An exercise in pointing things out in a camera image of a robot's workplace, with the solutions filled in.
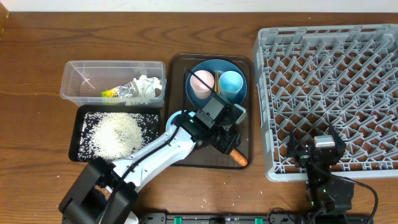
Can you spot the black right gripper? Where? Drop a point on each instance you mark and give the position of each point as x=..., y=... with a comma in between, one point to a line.
x=303, y=156

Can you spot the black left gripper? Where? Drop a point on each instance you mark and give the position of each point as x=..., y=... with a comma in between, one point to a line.
x=236, y=143

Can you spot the light blue bowl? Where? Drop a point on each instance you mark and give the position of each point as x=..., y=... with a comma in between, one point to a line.
x=174, y=118

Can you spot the pink cup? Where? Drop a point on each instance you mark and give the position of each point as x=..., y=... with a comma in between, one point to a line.
x=202, y=83

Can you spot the orange carrot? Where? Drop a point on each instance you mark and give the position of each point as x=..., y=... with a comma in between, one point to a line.
x=238, y=157

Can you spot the light blue cup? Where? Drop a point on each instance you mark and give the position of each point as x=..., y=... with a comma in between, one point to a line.
x=231, y=83

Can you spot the white tissue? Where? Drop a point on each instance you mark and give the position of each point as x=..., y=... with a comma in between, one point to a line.
x=143, y=89

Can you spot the white rice heap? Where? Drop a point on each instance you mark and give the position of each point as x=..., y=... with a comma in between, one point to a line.
x=114, y=135

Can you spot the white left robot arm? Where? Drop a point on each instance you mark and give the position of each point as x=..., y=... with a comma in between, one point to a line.
x=107, y=192

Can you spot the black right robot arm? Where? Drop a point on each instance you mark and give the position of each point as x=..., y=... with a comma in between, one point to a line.
x=330, y=196

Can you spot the grey dishwasher rack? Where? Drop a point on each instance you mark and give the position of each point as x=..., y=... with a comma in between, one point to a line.
x=310, y=78

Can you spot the brown serving tray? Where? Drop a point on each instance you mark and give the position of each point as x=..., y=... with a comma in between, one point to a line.
x=209, y=157

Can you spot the wooden chopstick right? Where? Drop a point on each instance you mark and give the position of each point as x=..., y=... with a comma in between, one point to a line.
x=219, y=89

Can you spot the dark blue plate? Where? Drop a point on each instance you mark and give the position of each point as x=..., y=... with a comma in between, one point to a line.
x=212, y=66

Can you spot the black plastic tray bin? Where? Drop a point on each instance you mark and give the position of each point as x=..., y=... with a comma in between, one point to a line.
x=74, y=137

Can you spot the clear plastic bin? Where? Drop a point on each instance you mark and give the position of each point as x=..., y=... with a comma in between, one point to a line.
x=84, y=80

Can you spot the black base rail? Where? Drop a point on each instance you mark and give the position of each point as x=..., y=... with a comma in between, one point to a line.
x=163, y=218

